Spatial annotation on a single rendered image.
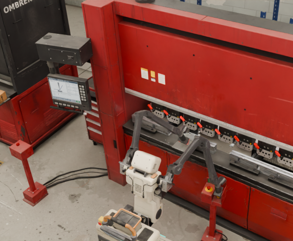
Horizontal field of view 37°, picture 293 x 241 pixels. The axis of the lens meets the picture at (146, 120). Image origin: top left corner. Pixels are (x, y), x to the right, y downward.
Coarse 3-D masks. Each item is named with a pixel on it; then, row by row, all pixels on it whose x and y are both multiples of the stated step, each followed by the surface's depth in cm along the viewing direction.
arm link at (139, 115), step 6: (138, 114) 392; (144, 114) 395; (138, 120) 393; (138, 126) 394; (138, 132) 394; (132, 138) 396; (138, 138) 395; (132, 144) 394; (138, 150) 393; (132, 156) 391
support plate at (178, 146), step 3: (186, 135) 450; (189, 135) 450; (177, 141) 444; (189, 141) 443; (174, 144) 440; (177, 144) 440; (180, 144) 439; (183, 144) 439; (189, 144) 438; (174, 147) 436; (177, 147) 436; (180, 147) 436; (183, 147) 435; (186, 147) 435; (180, 150) 432; (183, 150) 432
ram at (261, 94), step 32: (128, 32) 426; (160, 32) 406; (128, 64) 450; (160, 64) 422; (192, 64) 398; (224, 64) 376; (256, 64) 357; (288, 64) 344; (160, 96) 445; (192, 96) 418; (224, 96) 395; (256, 96) 373; (288, 96) 354; (256, 128) 391; (288, 128) 370
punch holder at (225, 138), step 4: (220, 128) 418; (224, 128) 414; (220, 132) 420; (224, 132) 417; (228, 132) 414; (232, 132) 411; (236, 132) 418; (224, 136) 419; (228, 136) 416; (232, 136) 413; (220, 140) 425; (224, 140) 422; (228, 140) 419; (232, 140) 416
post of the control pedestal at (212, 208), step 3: (210, 204) 426; (210, 207) 428; (213, 207) 426; (210, 210) 431; (213, 210) 429; (210, 213) 433; (213, 213) 431; (210, 216) 436; (213, 216) 434; (210, 219) 439; (213, 219) 437; (210, 222) 441; (213, 222) 439; (210, 225) 444; (213, 225) 442; (210, 228) 446; (213, 228) 444; (210, 231) 449; (213, 231) 447; (210, 234) 452; (213, 234) 450
